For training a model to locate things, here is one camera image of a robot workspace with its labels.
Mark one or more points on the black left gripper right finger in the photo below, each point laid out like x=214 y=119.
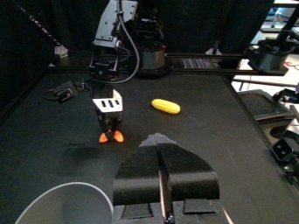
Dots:
x=191 y=175

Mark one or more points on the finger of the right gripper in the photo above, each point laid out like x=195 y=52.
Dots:
x=105 y=128
x=116 y=127

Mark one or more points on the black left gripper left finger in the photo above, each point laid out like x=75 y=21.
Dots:
x=136 y=175

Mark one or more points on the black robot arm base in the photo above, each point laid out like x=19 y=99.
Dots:
x=152 y=55

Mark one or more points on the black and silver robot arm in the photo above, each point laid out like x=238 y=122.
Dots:
x=112 y=26

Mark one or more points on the grey bowl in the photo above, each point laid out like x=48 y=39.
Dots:
x=65 y=204

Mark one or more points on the yellow toy corn cob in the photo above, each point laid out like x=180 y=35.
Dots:
x=166 y=106

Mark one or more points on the black connector block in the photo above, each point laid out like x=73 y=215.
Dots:
x=284 y=149

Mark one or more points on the black vented plate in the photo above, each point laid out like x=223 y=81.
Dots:
x=196 y=63

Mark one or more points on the black mesh box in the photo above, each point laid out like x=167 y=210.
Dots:
x=260 y=105

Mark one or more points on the black motor base unit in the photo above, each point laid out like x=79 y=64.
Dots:
x=270 y=57

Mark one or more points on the small black table camera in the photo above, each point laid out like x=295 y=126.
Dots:
x=64 y=92

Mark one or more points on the white frame corner bracket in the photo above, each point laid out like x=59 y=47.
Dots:
x=214 y=50
x=60 y=51

